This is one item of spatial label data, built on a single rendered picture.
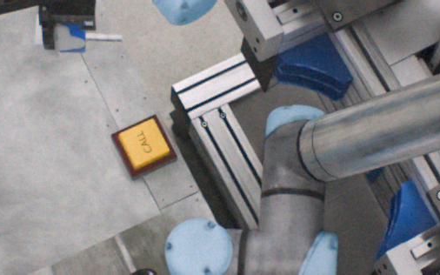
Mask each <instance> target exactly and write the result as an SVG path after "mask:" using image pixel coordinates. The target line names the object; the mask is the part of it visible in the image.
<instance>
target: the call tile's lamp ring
mask: <svg viewBox="0 0 440 275"><path fill-rule="evenodd" d="M152 118H153V119H154V121H155V123H156V125H157V128H158V129H159V131H160V133H161V135H162V137H163V140H164V142H165V143H166V144H167V145H168V147H169V149H170V152H171V155H169V156H168V157H166V158H162V159H159V160H157V161H156V162H154V163H152V164H149V165H146V166H144V167H143V168H141V169H139V170H137V171H135V170H134V168H133V166H132V164H131V162H130V161H129V159H128V157H127V155H126V153H125V151H124V149H123V148H122V146H121V145H120V143H119V141H118V139H117V136H119V134H120V133H122V132H125V131H128V130H130V128H132V127H134V126H137V125H139V124H141V123H143V122H145V121H148V120H150V119H152ZM111 136H112V138H113V140H114V142H115V144H116V146H117V148H118V150H119V152H120V154H121V156H123V159H124V161H125V163H126V164H127V166H128V168H129V170H130V173H131V176H132V177H136V176H138V175H140V174H142V173H143V172H144V171H147V170H149V169H151V168H153V167H155V166H157V165H159V164H162V163H164V162H167V161H169V160H171V159H172V158H176V157H177V154H176V152H175V150H174V148H173V146H172V144H171V142H170V140H169V139H168V137H167V135H165V133H164V131H163V127H162V125H161V124H160V122H159V120H158V119H157V116H156V114H154V115H152V116H150V117H147V118H145V119H143V120H141V121H139V122H137V123H134V124H132V125H130V126H128V127H126V128H123V129H122V130H120V131H118V132H116V133H113V134H111Z"/></svg>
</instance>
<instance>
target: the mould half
mask: <svg viewBox="0 0 440 275"><path fill-rule="evenodd" d="M177 226H178V224H177V222H176V220H175V218H174V216H173V214H172V212H171V210H167V211H165V212H163V213H160V214H158V215H156V216H154V217H152V218H149V219H147V220H145V221H143V222H142V223H140V224H138V225H134V226H132V227H131V228H129V229H127V230H125V231H122V232H120V233H118V234H117V235H115V236H113V237H111V238H108V239H106V240H104V241H103V242H101V243H99V244H97V245H94V246H91V247H89V248H87V249H84V250H82V251H80V252H78V253H76V254H74V255H72V256H70V257H68V258H66V259H64V260H62V261H60V262H59V263H57V264H53V265H50V266H48V267H45V268H43V269H42V270H39V271H37V272H33V273H31V274H29V275H128V274H131V273H133V272H136V271H138V270H140V269H141V270H143V269H151V270H153V271H155V272H156V273H157V275H169V273H168V271H167V269H166V267H165V265H164V263H163V261H162V259H161V257H160V255H161V254H163V253H165V246H166V243H167V240H168V237H169V235H170V234H171V232H172V231H173V230H174V229H175V228H176V227H177Z"/></svg>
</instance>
